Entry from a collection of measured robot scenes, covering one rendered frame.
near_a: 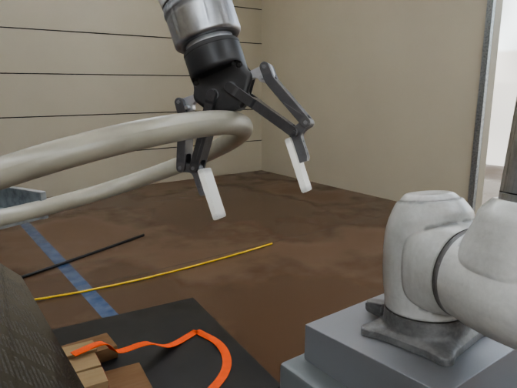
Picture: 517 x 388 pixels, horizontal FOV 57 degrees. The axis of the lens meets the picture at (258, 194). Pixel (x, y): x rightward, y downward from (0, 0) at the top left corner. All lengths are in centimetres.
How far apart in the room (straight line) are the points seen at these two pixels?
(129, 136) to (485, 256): 51
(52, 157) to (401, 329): 67
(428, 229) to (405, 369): 24
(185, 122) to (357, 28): 587
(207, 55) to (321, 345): 62
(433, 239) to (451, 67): 472
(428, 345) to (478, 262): 22
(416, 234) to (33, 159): 61
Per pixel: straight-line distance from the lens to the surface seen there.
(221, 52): 61
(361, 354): 92
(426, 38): 571
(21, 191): 98
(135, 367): 239
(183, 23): 62
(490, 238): 74
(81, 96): 650
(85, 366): 227
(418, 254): 85
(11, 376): 112
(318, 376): 100
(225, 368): 247
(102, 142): 49
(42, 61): 640
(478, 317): 77
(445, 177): 557
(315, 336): 100
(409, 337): 93
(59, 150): 49
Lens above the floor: 135
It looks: 13 degrees down
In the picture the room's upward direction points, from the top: straight up
